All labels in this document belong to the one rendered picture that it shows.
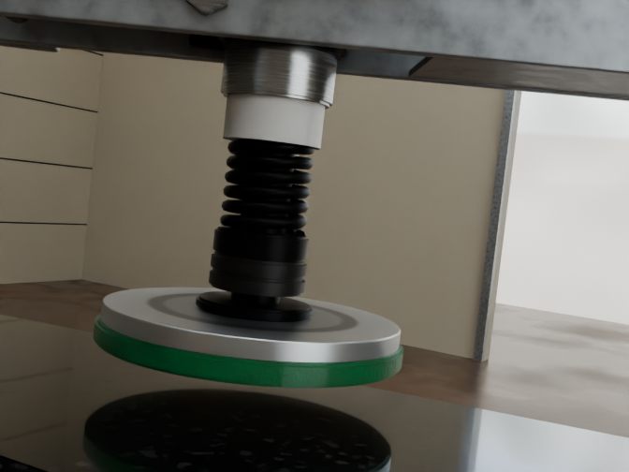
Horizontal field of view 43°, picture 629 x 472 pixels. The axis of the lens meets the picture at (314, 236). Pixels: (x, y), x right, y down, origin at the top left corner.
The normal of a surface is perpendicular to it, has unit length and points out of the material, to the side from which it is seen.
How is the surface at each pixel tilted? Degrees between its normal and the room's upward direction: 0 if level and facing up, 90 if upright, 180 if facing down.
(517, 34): 90
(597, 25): 90
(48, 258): 90
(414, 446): 0
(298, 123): 90
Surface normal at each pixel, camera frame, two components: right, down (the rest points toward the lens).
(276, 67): -0.04, 0.05
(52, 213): 0.87, 0.12
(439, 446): 0.11, -0.99
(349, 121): -0.48, 0.00
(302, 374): 0.32, 0.08
